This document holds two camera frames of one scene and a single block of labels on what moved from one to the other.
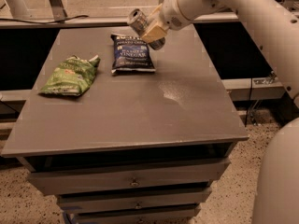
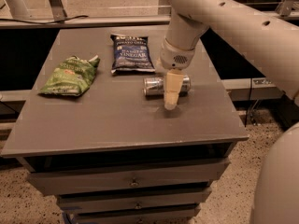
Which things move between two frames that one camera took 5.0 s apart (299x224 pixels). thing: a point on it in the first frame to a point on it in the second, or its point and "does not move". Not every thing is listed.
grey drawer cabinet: x=122 y=133 does not move
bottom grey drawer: x=176 y=215 does not move
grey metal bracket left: x=56 y=2 does not move
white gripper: x=172 y=13 to x=174 y=58
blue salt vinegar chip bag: x=131 y=54 does not move
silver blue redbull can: x=139 y=22 to x=155 y=86
